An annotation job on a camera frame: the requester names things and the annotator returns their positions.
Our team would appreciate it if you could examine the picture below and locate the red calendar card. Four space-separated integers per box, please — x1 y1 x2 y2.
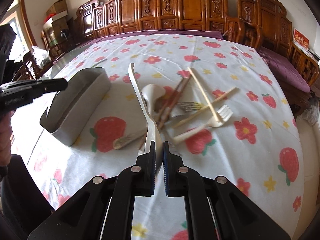
293 28 309 50

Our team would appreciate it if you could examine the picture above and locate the cream plastic chopstick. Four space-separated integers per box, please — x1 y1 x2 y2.
173 87 236 128
188 67 222 122

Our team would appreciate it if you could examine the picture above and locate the white plastic bag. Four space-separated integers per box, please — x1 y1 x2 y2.
32 46 51 69

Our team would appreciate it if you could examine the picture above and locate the purple sofa cushion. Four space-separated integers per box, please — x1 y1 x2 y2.
81 29 223 46

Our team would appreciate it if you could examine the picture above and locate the brown wooden chopstick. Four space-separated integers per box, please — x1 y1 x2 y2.
155 78 185 122
157 75 191 131

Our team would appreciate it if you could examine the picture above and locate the purple armchair cushion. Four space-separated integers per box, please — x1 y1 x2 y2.
258 47 310 93

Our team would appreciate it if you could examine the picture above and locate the long carved wooden sofa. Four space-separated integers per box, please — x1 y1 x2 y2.
75 0 263 50

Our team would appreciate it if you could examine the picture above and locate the carved wooden armchair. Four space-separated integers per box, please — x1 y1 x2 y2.
237 0 319 87

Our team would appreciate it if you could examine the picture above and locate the strawberry flower tablecloth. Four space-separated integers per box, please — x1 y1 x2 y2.
26 33 305 240

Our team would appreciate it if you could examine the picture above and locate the white plastic fork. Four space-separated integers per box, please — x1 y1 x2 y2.
172 105 233 144

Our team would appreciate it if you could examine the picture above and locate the dark wooden chair left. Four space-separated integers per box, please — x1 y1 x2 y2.
12 51 53 82

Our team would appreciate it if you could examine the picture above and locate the white box with red item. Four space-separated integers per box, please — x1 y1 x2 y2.
43 10 68 29

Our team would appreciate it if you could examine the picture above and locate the grey fluffy item on floor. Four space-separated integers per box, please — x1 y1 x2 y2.
300 97 319 126

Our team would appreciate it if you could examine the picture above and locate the metal fork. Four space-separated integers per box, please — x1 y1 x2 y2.
169 102 203 128

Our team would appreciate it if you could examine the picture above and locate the grey metal rectangular tin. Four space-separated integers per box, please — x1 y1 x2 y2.
40 67 111 146

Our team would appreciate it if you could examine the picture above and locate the metal spoon black handle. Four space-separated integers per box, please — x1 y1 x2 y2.
112 127 148 150

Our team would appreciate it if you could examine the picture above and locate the wooden window door frame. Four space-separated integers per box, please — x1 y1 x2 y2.
18 0 37 48

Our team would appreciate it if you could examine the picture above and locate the brown cardboard box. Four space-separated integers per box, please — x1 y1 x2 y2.
46 0 68 16

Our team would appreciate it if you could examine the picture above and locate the person's left hand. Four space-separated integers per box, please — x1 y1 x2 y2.
0 112 12 166

